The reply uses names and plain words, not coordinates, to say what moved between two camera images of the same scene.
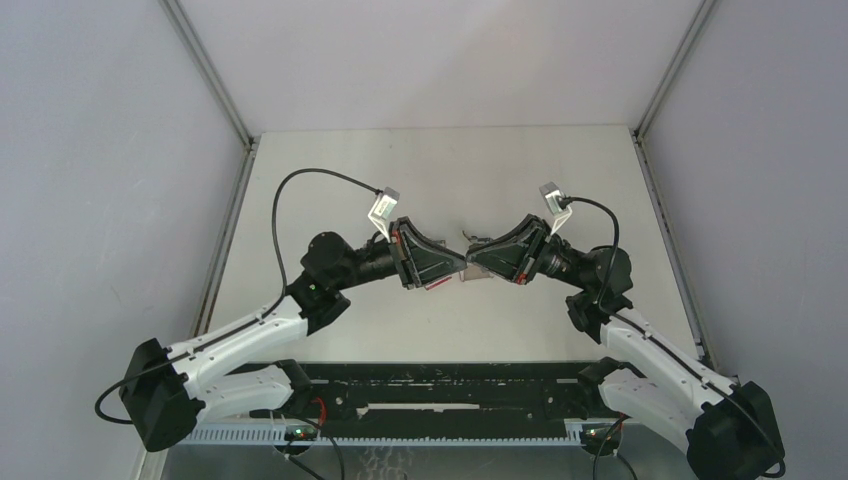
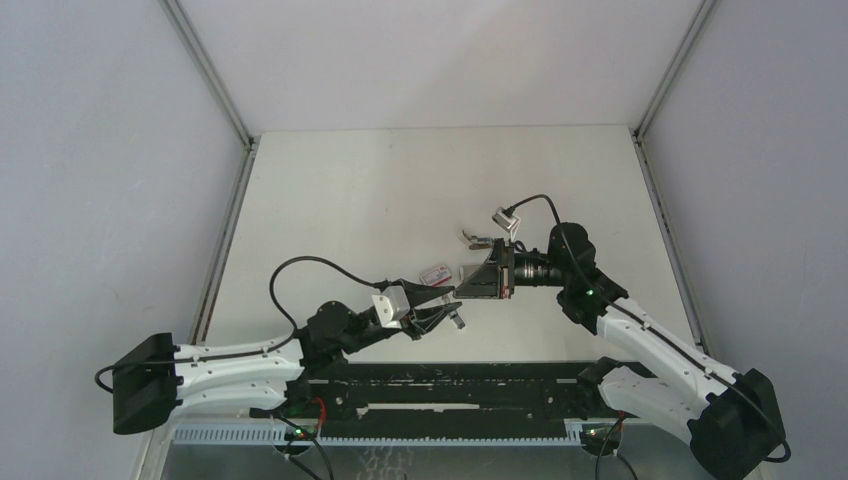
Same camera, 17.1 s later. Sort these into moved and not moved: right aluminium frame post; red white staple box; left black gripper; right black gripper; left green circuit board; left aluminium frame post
Moved: right black gripper; left black gripper
Not moved: left aluminium frame post; red white staple box; left green circuit board; right aluminium frame post
